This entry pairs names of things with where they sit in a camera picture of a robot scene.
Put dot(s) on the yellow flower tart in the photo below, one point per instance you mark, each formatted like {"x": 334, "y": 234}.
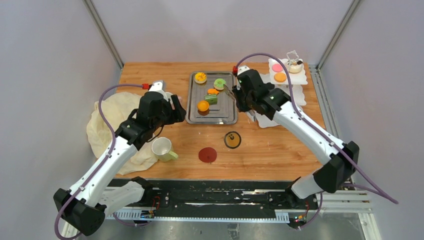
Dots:
{"x": 200, "y": 78}

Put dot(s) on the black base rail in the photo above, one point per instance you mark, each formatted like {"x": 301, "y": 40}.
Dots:
{"x": 220, "y": 201}

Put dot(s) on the green handled white mug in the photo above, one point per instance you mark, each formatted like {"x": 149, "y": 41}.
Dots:
{"x": 162, "y": 148}

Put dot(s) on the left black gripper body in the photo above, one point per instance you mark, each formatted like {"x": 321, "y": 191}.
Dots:
{"x": 165, "y": 118}

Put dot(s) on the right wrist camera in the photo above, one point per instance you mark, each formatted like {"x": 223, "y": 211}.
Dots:
{"x": 242, "y": 72}

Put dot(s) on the orange biscuit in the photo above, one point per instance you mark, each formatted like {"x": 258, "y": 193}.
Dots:
{"x": 280, "y": 77}

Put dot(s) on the yellow face coaster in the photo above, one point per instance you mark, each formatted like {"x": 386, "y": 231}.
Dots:
{"x": 232, "y": 140}

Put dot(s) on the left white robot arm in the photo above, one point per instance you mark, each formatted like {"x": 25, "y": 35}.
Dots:
{"x": 85, "y": 205}

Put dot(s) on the cream cloth bag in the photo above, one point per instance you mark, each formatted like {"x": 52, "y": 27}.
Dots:
{"x": 116, "y": 108}

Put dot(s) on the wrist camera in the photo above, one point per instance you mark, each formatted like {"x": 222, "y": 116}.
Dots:
{"x": 242, "y": 72}
{"x": 158, "y": 87}

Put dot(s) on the steel baking tray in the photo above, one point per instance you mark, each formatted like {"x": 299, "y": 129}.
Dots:
{"x": 222, "y": 113}

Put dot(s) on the white three-tier dessert stand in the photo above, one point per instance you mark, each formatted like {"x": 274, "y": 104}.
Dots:
{"x": 294, "y": 86}

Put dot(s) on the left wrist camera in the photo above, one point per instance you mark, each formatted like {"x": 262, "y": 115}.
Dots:
{"x": 158, "y": 87}

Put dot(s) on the orange star cookie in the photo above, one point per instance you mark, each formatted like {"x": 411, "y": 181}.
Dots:
{"x": 212, "y": 91}

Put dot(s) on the orange macaron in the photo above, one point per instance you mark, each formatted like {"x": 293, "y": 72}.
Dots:
{"x": 203, "y": 106}

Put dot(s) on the metal serving tongs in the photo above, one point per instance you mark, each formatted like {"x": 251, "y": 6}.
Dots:
{"x": 229, "y": 93}

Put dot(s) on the white chocolate donut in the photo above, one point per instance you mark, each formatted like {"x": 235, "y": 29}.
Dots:
{"x": 295, "y": 67}

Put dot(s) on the pink macaron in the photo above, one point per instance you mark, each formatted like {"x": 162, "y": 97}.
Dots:
{"x": 277, "y": 68}

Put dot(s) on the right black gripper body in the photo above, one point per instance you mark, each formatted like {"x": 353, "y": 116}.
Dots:
{"x": 244, "y": 102}

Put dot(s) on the green frosted donut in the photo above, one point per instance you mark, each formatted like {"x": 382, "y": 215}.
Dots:
{"x": 219, "y": 84}

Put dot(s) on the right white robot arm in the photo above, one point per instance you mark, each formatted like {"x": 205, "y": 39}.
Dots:
{"x": 337, "y": 157}

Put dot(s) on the green layered cake roll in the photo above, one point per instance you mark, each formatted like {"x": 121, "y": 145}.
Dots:
{"x": 211, "y": 98}

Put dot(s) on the red apple coaster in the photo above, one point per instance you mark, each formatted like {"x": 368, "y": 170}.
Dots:
{"x": 207, "y": 155}

